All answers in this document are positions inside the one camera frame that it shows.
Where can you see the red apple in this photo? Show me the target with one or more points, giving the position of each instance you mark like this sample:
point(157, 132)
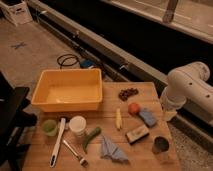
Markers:
point(133, 108)

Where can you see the dark metal cup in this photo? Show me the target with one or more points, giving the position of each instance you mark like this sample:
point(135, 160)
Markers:
point(161, 144)

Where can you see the blue object on floor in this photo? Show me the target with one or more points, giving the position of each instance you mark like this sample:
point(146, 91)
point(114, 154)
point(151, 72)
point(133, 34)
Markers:
point(86, 64)

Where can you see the black chair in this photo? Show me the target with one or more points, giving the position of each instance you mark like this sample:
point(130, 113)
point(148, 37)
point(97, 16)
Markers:
point(13, 120)

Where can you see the yellow plastic tub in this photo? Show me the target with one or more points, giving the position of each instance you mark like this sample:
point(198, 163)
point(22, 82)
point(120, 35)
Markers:
point(68, 90)

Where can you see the white cardboard box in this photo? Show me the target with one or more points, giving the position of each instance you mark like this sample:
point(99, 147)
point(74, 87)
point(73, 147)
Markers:
point(17, 14)

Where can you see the blue folded cloth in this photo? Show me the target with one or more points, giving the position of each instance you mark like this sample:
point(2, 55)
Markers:
point(110, 150)

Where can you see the white handled utensil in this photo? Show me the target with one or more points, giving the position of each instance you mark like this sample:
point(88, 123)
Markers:
point(57, 144)

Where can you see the white paper cup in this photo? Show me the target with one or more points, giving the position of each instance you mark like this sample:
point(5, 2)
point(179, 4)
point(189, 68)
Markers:
point(77, 125)

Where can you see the bunch of dark grapes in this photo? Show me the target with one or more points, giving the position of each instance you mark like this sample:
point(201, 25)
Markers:
point(126, 93)

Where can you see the yellow banana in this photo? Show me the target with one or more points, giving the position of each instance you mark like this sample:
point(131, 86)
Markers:
point(118, 119)

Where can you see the blue sponge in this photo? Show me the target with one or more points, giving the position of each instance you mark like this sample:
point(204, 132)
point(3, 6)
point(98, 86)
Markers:
point(147, 117)

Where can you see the green plastic cup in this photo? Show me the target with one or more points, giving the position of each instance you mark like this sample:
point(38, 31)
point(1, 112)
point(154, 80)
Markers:
point(50, 127)

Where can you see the green cucumber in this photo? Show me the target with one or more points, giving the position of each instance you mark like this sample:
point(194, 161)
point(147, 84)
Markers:
point(90, 137)

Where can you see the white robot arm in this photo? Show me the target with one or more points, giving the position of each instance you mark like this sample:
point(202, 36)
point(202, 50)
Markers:
point(185, 83)

